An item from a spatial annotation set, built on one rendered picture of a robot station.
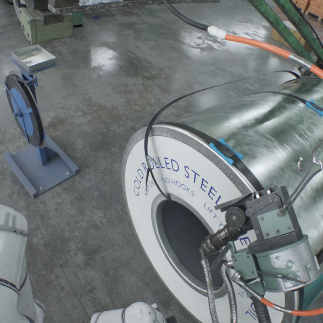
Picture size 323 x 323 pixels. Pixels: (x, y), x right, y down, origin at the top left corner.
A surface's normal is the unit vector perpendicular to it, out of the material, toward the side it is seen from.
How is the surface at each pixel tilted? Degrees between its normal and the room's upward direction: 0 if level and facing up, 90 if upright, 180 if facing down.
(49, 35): 92
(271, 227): 58
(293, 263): 37
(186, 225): 42
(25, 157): 0
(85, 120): 0
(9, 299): 69
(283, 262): 48
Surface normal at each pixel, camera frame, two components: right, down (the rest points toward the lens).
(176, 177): -0.80, 0.33
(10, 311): 0.97, -0.25
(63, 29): 0.57, 0.65
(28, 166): 0.13, -0.71
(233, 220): -0.58, -0.06
